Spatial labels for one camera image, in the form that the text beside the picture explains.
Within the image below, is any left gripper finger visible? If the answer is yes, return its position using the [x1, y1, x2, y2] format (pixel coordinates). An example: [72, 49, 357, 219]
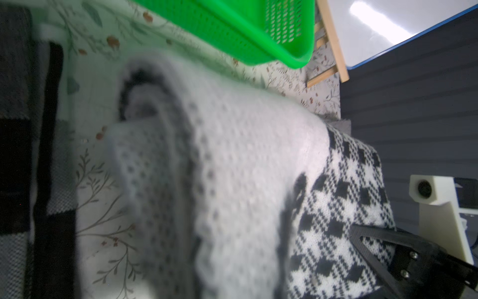
[349, 225, 478, 299]

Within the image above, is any smiley houndstooth scarf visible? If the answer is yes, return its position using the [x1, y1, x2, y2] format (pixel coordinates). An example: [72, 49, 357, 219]
[107, 53, 395, 299]

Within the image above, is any black white checkered scarf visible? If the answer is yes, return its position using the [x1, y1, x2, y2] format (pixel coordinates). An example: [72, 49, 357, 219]
[1, 2, 77, 299]

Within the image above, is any green plastic basket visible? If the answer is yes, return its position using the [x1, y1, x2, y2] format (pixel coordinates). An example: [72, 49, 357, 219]
[138, 0, 315, 69]

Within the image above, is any wooden easel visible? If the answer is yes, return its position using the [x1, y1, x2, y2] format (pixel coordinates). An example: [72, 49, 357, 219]
[305, 0, 351, 88]

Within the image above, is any floral table cloth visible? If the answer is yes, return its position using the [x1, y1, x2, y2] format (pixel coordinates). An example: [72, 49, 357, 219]
[29, 1, 341, 299]

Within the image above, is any small whiteboard blue frame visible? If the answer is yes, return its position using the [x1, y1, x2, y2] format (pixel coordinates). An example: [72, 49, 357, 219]
[327, 0, 478, 70]

